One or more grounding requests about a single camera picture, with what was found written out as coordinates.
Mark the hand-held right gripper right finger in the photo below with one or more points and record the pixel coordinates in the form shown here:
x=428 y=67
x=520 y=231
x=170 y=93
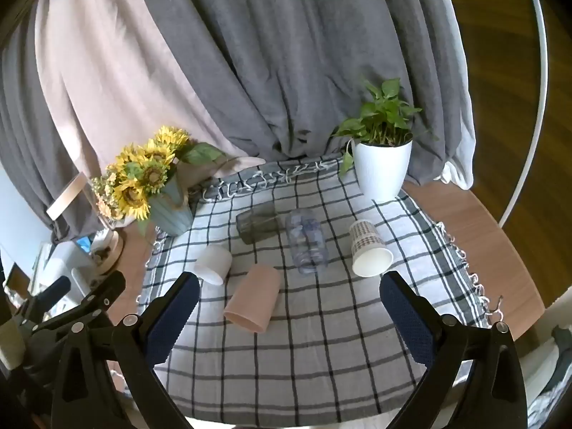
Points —
x=407 y=319

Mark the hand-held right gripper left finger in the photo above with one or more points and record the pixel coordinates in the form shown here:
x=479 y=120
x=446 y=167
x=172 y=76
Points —
x=173 y=319

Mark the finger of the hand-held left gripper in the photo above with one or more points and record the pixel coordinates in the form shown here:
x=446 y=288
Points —
x=56 y=290
x=100 y=299

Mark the white cup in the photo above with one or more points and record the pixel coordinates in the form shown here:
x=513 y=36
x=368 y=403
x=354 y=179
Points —
x=213 y=263

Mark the checked paper cup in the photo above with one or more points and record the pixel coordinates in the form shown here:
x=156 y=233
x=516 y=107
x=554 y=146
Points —
x=368 y=250

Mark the pink cup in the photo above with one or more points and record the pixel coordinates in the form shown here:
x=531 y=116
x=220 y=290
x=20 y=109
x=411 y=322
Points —
x=254 y=297

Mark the dark grey glass cup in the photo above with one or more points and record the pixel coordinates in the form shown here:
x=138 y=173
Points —
x=259 y=225

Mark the white box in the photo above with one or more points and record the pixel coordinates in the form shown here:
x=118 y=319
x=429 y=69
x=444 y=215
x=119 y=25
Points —
x=62 y=259

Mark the beige curtain tieback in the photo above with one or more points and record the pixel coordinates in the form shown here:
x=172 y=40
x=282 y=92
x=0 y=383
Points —
x=67 y=194

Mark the checked grey white tablecloth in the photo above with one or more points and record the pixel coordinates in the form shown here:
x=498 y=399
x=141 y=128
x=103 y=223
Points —
x=313 y=348

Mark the blue-grey ribbed vase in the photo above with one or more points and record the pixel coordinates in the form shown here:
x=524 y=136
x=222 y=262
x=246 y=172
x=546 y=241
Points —
x=172 y=214

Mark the clear plastic bottle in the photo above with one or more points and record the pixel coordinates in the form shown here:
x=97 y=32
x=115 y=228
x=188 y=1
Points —
x=308 y=241

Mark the sunflower bouquet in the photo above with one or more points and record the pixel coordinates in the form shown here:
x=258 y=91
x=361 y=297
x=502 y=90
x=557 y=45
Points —
x=134 y=176

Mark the white ribbed plant pot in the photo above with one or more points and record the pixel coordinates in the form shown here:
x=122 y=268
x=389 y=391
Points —
x=382 y=170

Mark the dark cloth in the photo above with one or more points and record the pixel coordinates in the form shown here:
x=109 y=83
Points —
x=562 y=344

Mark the white sheer curtain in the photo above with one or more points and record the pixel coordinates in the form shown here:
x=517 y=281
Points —
x=460 y=165

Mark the green leafy plant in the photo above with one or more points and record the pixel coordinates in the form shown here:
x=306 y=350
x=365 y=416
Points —
x=380 y=114

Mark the pink curtain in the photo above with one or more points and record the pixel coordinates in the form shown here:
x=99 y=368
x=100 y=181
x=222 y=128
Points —
x=111 y=62

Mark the wide grey curtain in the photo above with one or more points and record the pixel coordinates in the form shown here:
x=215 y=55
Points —
x=290 y=53

